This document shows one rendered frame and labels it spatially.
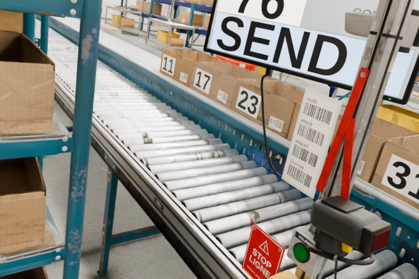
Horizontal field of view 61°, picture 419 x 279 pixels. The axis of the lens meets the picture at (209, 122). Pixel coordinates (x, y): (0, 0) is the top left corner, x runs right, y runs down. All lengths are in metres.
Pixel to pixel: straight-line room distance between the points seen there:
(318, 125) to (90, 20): 0.44
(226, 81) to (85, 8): 1.39
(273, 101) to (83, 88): 1.16
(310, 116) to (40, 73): 0.47
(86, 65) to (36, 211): 0.25
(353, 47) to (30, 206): 0.65
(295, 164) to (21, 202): 0.49
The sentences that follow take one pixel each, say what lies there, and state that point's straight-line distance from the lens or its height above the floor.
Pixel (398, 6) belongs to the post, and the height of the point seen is 1.41.
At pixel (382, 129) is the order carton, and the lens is 1.65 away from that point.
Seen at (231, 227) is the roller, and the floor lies 0.73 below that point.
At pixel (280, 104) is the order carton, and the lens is 1.58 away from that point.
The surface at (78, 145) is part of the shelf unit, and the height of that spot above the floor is 1.13.
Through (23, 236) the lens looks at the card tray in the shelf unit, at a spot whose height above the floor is 0.96.
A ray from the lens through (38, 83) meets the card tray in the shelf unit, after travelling 0.58.
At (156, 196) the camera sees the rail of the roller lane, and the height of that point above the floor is 0.72.
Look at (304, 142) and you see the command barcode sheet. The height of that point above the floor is 1.14.
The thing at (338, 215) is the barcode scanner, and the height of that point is 1.08.
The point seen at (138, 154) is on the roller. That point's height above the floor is 0.75.
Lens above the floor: 1.36
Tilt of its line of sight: 18 degrees down
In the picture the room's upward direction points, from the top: 11 degrees clockwise
